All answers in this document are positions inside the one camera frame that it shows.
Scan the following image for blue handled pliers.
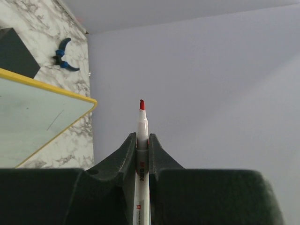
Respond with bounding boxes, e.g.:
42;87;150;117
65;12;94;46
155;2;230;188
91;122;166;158
52;37;81;72

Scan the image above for yellow framed whiteboard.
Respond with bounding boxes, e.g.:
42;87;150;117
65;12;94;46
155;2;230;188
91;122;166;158
0;69;98;168

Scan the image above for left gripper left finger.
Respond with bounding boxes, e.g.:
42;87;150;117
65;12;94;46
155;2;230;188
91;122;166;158
0;133;136;225

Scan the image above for red and white marker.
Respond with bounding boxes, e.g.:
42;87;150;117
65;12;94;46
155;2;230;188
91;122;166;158
135;99;150;225

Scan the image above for black square block right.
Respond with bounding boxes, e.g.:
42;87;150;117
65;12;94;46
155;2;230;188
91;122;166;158
0;28;40;79

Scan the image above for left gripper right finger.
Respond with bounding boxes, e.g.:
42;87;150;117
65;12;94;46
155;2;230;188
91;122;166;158
149;134;285;225

